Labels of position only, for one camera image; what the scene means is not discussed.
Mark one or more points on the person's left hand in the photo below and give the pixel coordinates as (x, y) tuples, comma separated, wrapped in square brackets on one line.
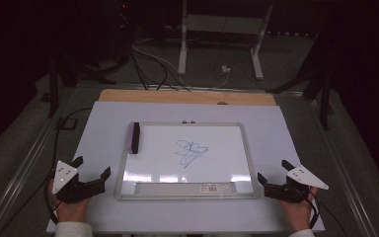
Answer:
[(70, 212)]

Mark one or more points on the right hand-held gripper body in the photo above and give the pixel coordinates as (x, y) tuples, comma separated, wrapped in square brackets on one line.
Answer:
[(301, 176)]

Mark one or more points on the large white table sheet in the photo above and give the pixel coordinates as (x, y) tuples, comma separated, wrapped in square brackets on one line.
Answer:
[(105, 131)]

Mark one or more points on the purple and black whiteboard eraser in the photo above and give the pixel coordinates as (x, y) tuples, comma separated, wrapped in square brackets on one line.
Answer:
[(135, 138)]

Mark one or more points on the white metal stand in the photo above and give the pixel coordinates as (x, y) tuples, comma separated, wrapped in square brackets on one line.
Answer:
[(182, 49)]

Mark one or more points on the silver framed whiteboard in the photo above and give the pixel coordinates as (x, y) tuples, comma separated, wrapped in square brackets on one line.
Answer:
[(223, 154)]

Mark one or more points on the dark equipment rack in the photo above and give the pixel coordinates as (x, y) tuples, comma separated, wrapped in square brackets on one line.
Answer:
[(121, 19)]

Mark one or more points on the black tripod stand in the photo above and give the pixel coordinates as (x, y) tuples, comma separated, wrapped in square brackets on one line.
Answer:
[(53, 92), (324, 105)]

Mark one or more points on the person's right hand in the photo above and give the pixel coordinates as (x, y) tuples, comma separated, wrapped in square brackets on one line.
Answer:
[(299, 215)]

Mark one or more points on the metal floor rail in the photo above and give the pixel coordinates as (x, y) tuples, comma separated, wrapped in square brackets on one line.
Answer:
[(352, 194), (243, 89), (19, 174)]

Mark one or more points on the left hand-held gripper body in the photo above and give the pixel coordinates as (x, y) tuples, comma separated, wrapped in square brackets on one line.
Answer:
[(64, 174)]

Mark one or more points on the black square floor plate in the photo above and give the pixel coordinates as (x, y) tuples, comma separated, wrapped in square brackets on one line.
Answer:
[(59, 124)]

